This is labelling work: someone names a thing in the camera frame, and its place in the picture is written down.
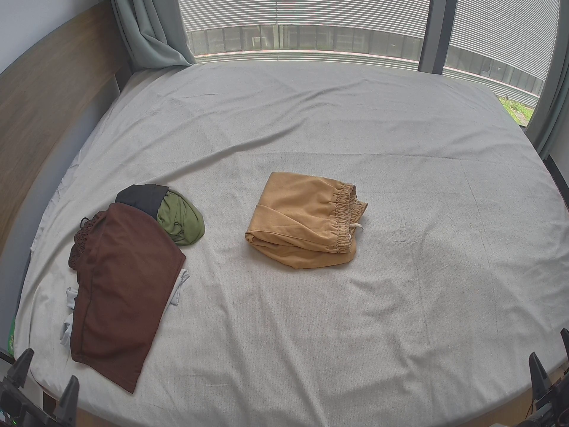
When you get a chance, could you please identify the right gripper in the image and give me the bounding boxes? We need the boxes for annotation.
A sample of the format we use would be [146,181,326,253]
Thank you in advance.
[528,327,569,427]

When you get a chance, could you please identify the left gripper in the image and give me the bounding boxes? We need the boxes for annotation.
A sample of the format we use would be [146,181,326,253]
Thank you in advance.
[0,348,80,427]

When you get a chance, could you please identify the tan shorts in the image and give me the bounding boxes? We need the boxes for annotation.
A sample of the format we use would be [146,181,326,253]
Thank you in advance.
[244,171,369,270]

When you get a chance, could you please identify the bed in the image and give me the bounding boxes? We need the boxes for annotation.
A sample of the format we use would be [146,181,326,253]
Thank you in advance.
[0,2,569,427]

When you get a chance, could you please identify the brown shorts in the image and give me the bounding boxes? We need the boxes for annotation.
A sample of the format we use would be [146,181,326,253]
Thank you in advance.
[67,202,187,394]

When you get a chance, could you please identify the pale grey garment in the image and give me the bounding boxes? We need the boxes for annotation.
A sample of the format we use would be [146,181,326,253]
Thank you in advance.
[59,269,190,347]

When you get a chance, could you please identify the black garment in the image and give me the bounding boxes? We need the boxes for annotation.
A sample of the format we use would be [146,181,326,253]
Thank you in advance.
[115,184,170,222]

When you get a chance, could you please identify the green garment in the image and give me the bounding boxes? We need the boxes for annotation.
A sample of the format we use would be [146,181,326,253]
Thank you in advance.
[156,189,206,246]

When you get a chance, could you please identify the grey-green curtain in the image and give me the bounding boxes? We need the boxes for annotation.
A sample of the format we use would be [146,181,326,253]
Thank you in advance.
[106,0,197,72]
[525,38,569,159]

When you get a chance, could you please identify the window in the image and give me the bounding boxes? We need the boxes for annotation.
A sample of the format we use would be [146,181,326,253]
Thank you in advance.
[171,0,562,129]

